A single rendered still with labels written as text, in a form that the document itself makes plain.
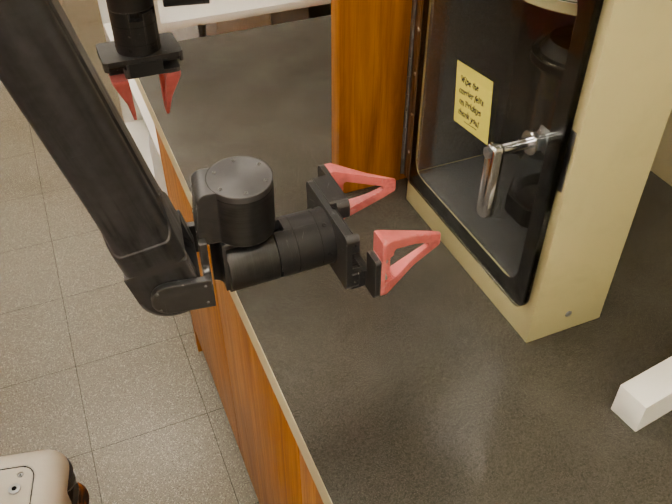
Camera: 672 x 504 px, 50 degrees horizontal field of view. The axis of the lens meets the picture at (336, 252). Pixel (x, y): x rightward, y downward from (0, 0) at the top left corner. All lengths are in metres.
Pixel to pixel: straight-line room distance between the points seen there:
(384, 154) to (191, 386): 1.16
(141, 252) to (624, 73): 0.46
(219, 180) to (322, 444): 0.32
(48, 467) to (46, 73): 1.24
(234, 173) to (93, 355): 1.65
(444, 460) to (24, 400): 1.57
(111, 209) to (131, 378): 1.56
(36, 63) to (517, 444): 0.59
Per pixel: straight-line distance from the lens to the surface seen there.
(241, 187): 0.60
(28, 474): 1.67
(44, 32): 0.51
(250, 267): 0.65
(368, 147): 1.08
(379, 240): 0.64
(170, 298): 0.65
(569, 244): 0.82
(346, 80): 1.01
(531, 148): 0.77
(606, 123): 0.74
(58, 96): 0.53
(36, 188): 2.95
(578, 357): 0.91
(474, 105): 0.85
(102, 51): 1.01
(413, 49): 0.96
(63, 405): 2.13
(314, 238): 0.67
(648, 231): 1.13
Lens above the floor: 1.60
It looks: 41 degrees down
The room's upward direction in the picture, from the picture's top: straight up
